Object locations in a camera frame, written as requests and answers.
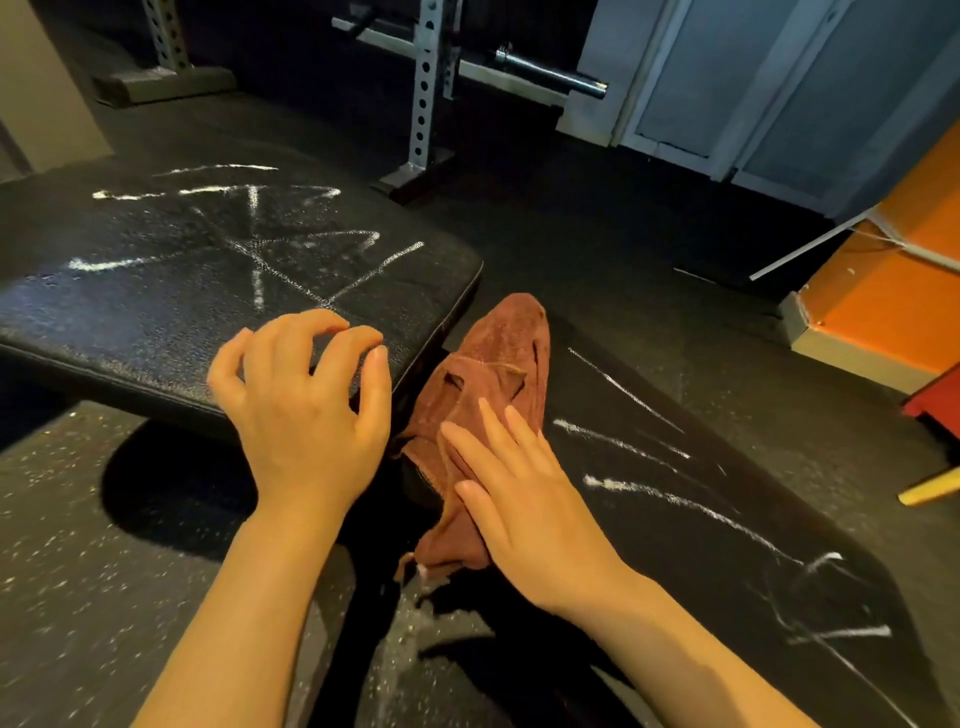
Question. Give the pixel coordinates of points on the person's right hand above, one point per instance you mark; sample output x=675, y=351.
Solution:
x=540, y=525

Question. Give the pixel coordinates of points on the person's left hand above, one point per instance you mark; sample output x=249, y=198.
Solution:
x=300, y=442

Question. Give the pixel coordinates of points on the person's right thumb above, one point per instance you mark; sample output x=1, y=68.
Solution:
x=480, y=517

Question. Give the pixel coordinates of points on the person's left little finger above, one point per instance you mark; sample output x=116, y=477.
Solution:
x=225, y=367

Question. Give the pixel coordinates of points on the person's right middle finger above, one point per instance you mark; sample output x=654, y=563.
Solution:
x=499, y=435

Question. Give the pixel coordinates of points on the person's left thumb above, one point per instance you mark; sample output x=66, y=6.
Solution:
x=375, y=397

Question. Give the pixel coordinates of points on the person's left middle finger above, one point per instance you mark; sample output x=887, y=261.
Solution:
x=315, y=322

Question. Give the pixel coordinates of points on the brown cleaning cloth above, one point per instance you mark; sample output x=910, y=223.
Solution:
x=491, y=367

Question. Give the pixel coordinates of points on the person's right forearm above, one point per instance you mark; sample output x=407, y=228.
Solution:
x=675, y=660

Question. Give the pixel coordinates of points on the person's left forearm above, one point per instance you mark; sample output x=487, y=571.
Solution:
x=247, y=622

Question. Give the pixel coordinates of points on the black padded bench seat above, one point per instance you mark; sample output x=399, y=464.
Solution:
x=187, y=262

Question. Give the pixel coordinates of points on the black padded bench backrest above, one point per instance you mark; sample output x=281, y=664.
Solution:
x=660, y=525

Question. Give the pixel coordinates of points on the grey perforated rack upright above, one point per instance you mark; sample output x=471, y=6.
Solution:
x=166, y=37
x=426, y=82

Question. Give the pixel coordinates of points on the steel barbell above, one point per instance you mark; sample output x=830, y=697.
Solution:
x=551, y=73

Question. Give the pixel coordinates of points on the thin white rod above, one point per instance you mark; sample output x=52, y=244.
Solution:
x=806, y=249

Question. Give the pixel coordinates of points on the orange box with beige base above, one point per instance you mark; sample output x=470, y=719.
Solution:
x=892, y=300

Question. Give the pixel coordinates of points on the white panelled door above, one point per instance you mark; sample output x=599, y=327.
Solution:
x=750, y=82

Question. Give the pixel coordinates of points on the yellow stick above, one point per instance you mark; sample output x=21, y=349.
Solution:
x=931, y=489

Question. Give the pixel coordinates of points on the red object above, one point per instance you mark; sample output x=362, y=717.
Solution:
x=937, y=401

